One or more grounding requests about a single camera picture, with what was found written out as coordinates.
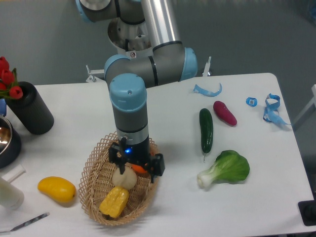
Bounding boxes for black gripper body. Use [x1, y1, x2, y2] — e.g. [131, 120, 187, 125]
[109, 137, 165, 176]

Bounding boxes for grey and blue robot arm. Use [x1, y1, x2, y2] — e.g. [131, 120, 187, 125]
[76, 0, 198, 179]

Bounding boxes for woven wicker basket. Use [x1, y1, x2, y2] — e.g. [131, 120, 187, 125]
[78, 132, 159, 226]

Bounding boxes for orange tangerine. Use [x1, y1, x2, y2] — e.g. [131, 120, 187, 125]
[131, 164, 147, 174]

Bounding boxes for white garlic bulb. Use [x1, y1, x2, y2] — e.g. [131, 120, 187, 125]
[112, 166, 137, 190]

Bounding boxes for yellow mango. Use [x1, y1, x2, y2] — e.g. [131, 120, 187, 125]
[38, 176, 76, 203]

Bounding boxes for dark green cucumber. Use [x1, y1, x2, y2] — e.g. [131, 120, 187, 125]
[199, 108, 214, 160]

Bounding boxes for green bok choy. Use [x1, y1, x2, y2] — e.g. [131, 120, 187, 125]
[197, 150, 250, 189]

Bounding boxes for blue curved tape strip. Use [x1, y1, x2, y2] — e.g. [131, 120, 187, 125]
[192, 83, 223, 97]

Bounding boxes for metal tweezers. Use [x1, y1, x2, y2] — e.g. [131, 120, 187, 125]
[0, 212, 50, 235]

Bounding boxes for purple sweet potato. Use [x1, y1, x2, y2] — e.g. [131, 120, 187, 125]
[213, 101, 237, 126]

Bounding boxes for black ribbed cylinder vase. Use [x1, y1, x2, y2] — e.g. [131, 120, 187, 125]
[5, 81, 54, 135]

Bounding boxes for white rectangular stick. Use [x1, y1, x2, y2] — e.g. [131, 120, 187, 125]
[2, 165, 26, 183]

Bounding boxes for steel bowl with dark rim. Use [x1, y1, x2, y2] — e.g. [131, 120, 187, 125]
[0, 116, 22, 168]

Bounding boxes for white bottle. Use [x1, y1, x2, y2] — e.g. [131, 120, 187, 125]
[0, 177, 24, 210]

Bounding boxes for small blue tape roll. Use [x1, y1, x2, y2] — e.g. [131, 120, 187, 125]
[245, 97, 258, 107]

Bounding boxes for blue crumpled ribbon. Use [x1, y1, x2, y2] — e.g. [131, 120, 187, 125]
[263, 93, 291, 126]

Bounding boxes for red tulip bouquet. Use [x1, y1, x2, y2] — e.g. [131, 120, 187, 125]
[0, 56, 23, 100]

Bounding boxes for black device at table corner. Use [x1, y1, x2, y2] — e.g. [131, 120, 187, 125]
[298, 200, 316, 226]

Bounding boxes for white metal base frame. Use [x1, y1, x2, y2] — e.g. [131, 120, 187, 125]
[85, 56, 212, 83]

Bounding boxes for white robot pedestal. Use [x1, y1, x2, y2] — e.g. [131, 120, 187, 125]
[108, 18, 153, 59]

